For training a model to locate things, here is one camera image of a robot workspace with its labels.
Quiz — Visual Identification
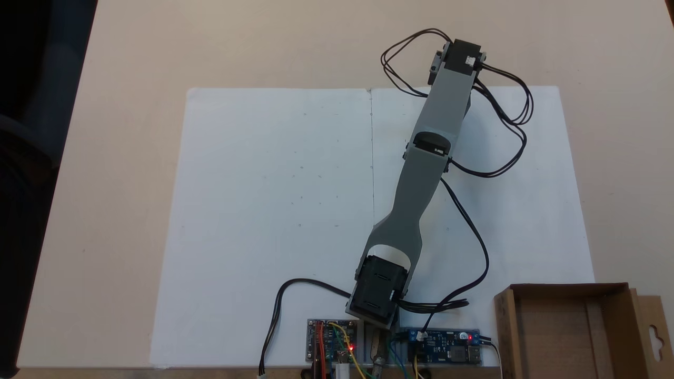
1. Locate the blue jumper wire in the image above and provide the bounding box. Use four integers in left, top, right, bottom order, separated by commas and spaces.
389, 337, 409, 379

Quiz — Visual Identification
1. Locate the white paper sheet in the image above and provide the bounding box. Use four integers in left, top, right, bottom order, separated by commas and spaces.
149, 85, 597, 369

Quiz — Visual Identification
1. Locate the green jumper wire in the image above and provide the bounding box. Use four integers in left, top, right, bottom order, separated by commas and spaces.
335, 329, 359, 369

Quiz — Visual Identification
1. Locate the black power cable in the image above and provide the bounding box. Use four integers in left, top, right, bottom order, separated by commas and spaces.
257, 278, 352, 377

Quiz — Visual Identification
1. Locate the brown cardboard box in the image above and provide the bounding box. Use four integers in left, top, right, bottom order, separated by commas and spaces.
493, 283, 674, 379

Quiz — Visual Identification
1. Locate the thin black servo cable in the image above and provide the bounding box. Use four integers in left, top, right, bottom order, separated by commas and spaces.
392, 178, 491, 331
380, 28, 454, 98
448, 62, 535, 178

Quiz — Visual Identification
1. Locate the blue power converter board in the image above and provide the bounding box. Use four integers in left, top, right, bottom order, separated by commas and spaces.
399, 329, 482, 365

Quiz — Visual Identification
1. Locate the motor controller circuit board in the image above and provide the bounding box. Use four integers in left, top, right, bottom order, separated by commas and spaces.
307, 318, 360, 364

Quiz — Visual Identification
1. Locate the thin grey power cable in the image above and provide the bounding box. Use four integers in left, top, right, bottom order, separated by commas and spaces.
480, 337, 504, 379

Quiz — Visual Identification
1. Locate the red jumper wire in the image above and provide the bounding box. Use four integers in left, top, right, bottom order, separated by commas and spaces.
315, 321, 328, 379

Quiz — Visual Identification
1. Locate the yellow jumper wire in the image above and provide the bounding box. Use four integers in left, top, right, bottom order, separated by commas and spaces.
328, 321, 369, 379

